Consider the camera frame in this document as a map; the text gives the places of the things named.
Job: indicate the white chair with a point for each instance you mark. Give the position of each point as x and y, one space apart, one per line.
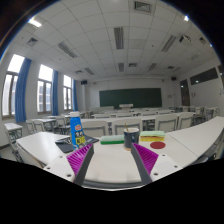
166 123
184 120
126 123
95 128

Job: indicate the white chair left centre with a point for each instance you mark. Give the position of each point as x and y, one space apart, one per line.
95 128

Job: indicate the black mat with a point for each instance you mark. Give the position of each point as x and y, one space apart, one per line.
66 146

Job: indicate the white chair far right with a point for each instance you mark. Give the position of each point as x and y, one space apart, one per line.
184 120

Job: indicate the blue curtain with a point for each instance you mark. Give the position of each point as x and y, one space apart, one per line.
20 111
55 93
75 102

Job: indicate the blue curtain right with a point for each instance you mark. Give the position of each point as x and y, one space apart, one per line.
75 102

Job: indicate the teacher podium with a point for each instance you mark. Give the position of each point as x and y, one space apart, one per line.
125 106

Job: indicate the blue water bottle white cap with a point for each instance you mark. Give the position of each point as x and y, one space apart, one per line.
76 131

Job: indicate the white chair right centre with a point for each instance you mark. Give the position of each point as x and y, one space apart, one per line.
166 123

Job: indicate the red round coaster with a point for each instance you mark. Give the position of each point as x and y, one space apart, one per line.
157 145

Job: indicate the wooden cup coaster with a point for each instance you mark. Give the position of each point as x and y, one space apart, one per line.
128 148

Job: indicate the green chalkboard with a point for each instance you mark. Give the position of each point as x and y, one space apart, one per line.
139 97

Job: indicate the blue curtain middle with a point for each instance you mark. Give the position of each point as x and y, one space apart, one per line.
55 93

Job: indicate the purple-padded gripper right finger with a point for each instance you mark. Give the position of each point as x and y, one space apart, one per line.
145 160

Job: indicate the dark blue paper cup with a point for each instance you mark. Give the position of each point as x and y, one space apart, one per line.
131 135

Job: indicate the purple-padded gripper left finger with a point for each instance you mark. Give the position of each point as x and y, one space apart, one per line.
79 161

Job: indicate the white desk at left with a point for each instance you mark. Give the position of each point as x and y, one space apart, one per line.
39 149

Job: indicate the blue curtain far left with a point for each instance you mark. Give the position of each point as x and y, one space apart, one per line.
20 111

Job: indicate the yellow sponge green top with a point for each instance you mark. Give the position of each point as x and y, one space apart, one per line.
152 136

